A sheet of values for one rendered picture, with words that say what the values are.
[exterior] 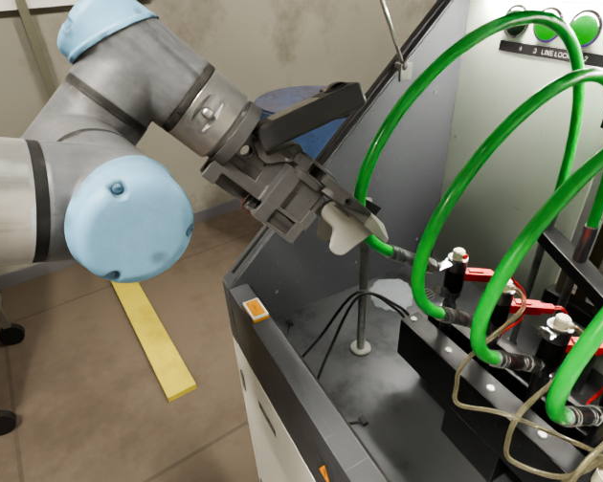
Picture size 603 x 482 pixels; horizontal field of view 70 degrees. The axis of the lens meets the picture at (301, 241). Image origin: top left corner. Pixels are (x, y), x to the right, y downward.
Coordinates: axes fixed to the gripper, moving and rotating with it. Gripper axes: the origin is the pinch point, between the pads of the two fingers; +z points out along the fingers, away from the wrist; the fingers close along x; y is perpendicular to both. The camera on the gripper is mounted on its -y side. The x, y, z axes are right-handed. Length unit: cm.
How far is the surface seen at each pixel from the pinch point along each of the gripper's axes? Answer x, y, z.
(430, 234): 8.2, -2.3, 0.4
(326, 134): -163, -26, 42
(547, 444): 12.2, 7.7, 30.5
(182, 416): -100, 101, 46
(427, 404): -9.1, 17.6, 35.8
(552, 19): -0.1, -29.7, 0.6
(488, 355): 13.6, 3.4, 11.2
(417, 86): 2.4, -13.2, -8.1
